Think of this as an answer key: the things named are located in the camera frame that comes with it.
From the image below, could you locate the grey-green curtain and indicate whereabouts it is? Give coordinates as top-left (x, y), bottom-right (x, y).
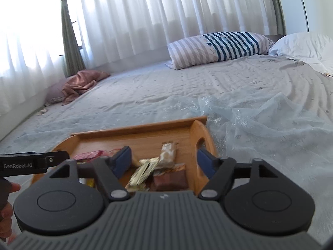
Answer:
top-left (57, 0), bottom-right (86, 78)
top-left (268, 0), bottom-right (287, 35)

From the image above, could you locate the pink red snack packet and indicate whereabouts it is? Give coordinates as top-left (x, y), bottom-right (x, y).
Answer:
top-left (73, 150), bottom-right (123, 162)

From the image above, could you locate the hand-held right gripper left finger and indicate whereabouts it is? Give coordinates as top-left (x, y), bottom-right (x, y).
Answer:
top-left (51, 146), bottom-right (132, 201)

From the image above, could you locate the beige nougat candy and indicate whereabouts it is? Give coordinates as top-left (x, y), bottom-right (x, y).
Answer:
top-left (157, 142), bottom-right (179, 168)

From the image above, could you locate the striped pillow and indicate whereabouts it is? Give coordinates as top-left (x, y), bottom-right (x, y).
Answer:
top-left (166, 31), bottom-right (276, 70)

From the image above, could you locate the gold foil candy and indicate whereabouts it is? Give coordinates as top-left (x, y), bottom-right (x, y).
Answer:
top-left (125, 157), bottom-right (160, 190)

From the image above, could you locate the white pillow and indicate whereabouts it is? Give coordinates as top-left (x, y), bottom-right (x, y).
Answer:
top-left (269, 32), bottom-right (333, 76)

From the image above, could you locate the white sheer curtain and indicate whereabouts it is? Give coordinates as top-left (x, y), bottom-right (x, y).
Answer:
top-left (0, 0), bottom-right (284, 115)

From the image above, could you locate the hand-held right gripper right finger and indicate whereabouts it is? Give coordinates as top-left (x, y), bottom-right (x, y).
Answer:
top-left (196, 147), bottom-right (279, 201)

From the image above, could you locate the brown candy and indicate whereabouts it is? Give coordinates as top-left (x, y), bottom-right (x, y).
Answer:
top-left (152, 170), bottom-right (189, 192)

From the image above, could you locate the purple pillow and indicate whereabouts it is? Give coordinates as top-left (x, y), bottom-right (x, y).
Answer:
top-left (45, 79), bottom-right (78, 104)

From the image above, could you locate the pink crumpled cloth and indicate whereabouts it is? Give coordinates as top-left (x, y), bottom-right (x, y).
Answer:
top-left (62, 70), bottom-right (111, 106)

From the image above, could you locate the wooden tray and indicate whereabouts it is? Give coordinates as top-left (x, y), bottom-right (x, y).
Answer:
top-left (31, 116), bottom-right (217, 197)

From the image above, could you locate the small pale trinket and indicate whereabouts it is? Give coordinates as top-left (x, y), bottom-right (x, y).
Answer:
top-left (39, 101), bottom-right (51, 115)

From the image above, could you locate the white wardrobe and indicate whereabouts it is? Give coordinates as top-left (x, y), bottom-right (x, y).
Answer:
top-left (282, 0), bottom-right (333, 35)

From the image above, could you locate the bed with grey sheet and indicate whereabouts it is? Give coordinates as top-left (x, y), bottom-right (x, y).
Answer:
top-left (0, 55), bottom-right (333, 240)

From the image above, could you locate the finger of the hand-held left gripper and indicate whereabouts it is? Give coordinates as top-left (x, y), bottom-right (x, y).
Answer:
top-left (44, 150), bottom-right (71, 169)

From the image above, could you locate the person's left hand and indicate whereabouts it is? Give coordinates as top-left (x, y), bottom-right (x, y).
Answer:
top-left (0, 184), bottom-right (22, 244)

